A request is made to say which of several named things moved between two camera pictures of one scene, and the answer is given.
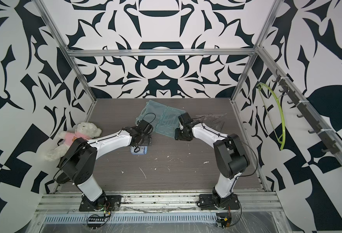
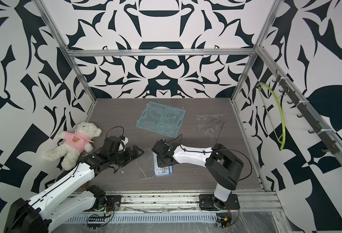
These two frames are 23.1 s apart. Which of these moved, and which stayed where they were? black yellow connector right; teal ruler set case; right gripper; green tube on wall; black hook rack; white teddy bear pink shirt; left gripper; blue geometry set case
Moved: right gripper; blue geometry set case; left gripper
Stayed: teal ruler set case; black hook rack; green tube on wall; white teddy bear pink shirt; black yellow connector right
